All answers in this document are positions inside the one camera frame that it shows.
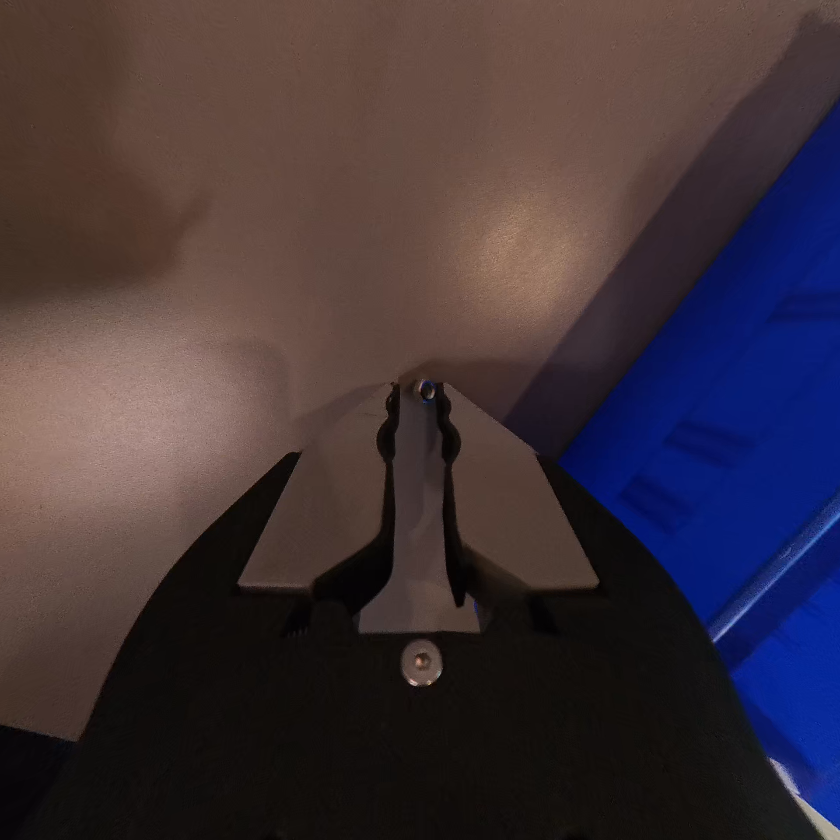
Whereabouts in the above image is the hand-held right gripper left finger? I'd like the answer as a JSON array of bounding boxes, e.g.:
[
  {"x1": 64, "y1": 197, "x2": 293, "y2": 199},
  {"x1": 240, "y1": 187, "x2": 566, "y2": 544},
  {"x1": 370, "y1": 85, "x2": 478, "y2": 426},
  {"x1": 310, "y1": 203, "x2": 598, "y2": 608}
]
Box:
[{"x1": 236, "y1": 382, "x2": 401, "y2": 619}]

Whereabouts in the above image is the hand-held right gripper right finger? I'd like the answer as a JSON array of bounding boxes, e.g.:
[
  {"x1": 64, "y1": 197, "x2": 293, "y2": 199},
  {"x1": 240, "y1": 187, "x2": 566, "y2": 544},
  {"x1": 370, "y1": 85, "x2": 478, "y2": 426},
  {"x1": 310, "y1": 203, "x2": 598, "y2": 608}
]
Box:
[{"x1": 434, "y1": 382, "x2": 601, "y2": 634}]

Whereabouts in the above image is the blue plastic bin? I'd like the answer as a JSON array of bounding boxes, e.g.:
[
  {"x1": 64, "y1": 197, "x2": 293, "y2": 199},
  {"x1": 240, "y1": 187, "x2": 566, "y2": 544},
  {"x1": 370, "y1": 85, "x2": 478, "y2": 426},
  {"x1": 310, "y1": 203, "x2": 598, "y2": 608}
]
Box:
[{"x1": 558, "y1": 118, "x2": 840, "y2": 805}]

